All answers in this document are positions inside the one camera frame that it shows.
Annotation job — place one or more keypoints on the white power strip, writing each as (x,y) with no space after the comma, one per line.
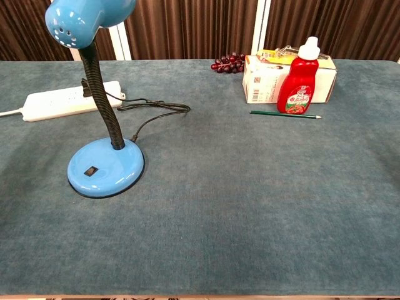
(62,101)

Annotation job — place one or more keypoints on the yellow packet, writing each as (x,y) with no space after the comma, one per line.
(275,57)

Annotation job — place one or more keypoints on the dark red grape bunch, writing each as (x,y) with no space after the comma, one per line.
(229,64)

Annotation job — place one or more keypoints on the teal fabric tablecloth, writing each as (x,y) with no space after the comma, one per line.
(218,203)

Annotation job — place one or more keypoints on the clear plastic wrapped item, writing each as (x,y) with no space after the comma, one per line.
(289,50)

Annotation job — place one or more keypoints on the white cardboard box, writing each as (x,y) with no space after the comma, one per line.
(262,82)

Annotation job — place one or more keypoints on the green pencil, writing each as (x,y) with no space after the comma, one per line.
(281,114)

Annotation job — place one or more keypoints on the blue gooseneck desk lamp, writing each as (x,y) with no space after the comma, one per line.
(103,168)

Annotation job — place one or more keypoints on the white vertical frame post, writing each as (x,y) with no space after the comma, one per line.
(120,42)
(261,26)

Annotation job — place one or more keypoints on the red ketchup squeeze bottle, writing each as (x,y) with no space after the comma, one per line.
(299,84)

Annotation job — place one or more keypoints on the brown pleated curtain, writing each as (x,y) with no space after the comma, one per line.
(187,28)

